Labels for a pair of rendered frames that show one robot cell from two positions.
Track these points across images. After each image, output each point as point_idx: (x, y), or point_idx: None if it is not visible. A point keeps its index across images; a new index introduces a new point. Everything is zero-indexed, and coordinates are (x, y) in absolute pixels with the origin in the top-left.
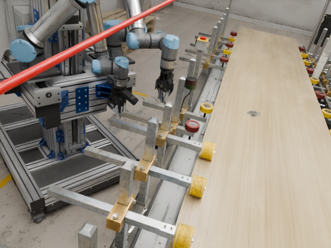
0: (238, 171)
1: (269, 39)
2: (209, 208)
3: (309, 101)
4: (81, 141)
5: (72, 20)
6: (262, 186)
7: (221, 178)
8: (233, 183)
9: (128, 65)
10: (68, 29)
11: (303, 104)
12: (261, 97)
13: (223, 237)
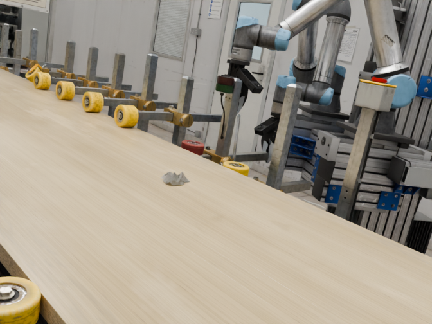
0: (79, 123)
1: None
2: (70, 108)
3: (135, 321)
4: None
5: (368, 67)
6: (42, 119)
7: (87, 118)
8: (72, 117)
9: (280, 83)
10: (362, 78)
11: (133, 281)
12: (244, 230)
13: (42, 101)
